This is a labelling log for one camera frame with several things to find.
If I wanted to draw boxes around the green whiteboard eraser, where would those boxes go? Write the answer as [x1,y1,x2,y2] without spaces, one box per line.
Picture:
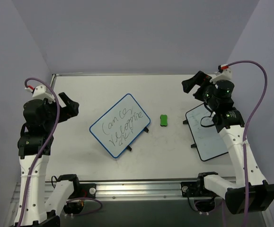
[160,114,168,127]

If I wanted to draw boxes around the blue framed whiteboard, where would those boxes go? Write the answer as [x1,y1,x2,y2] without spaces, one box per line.
[89,93,151,158]

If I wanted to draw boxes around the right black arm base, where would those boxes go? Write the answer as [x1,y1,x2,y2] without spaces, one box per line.
[180,172,220,216]

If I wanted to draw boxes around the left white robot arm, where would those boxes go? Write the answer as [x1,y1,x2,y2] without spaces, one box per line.
[14,92,81,227]

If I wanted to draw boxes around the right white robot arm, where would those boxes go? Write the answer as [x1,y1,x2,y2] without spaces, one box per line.
[182,71,274,214]

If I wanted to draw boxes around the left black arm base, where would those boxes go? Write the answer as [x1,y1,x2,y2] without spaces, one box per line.
[51,174,97,215]

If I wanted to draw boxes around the black framed whiteboard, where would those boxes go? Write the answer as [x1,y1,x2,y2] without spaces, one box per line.
[183,104,228,162]

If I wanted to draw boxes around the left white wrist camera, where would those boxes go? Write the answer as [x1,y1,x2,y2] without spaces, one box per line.
[25,85,55,103]

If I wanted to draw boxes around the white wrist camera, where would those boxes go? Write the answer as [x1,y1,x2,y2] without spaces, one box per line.
[210,64,232,83]
[25,85,55,103]

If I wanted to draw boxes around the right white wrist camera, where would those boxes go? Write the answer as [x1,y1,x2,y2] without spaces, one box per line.
[210,64,232,83]

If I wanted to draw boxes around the aluminium mounting rail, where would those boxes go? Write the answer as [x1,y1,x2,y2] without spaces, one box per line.
[10,181,270,227]

